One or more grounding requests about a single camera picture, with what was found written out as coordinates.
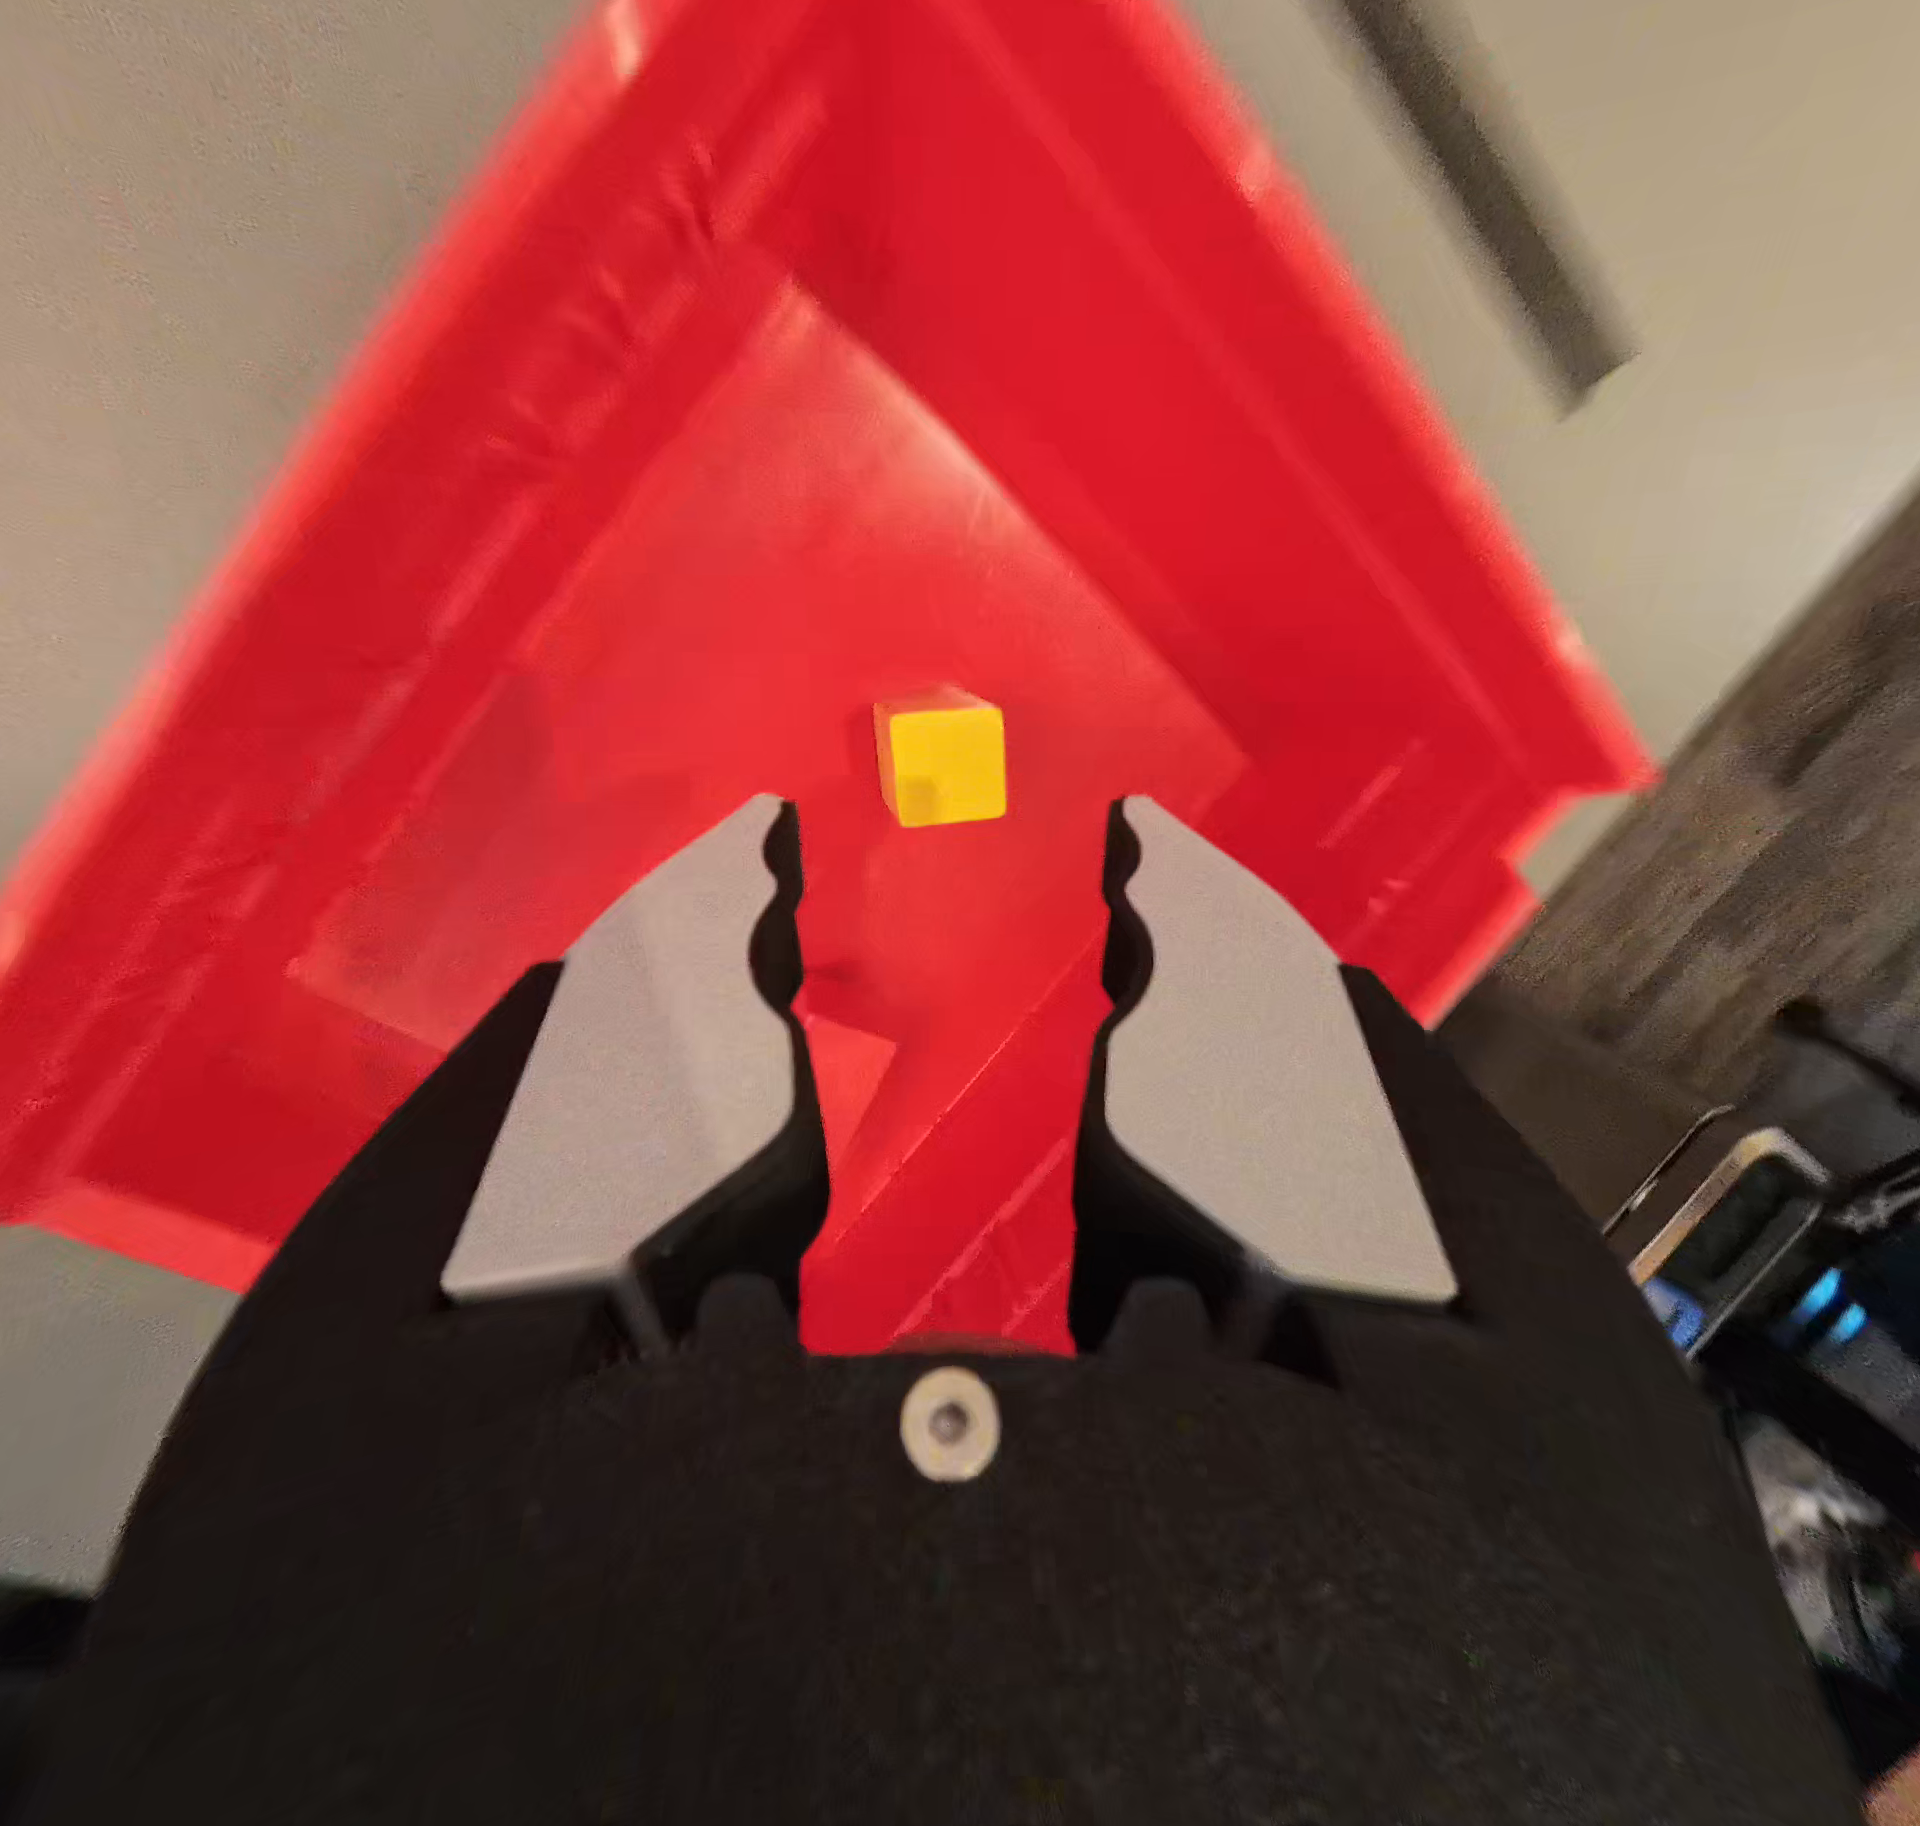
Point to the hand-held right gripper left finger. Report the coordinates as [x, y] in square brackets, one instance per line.
[637, 1101]

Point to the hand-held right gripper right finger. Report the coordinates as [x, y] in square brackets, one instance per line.
[1276, 1101]

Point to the yellow wooden cube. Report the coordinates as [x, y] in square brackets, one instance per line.
[944, 756]

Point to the red plastic bin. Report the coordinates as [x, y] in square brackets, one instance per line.
[752, 507]

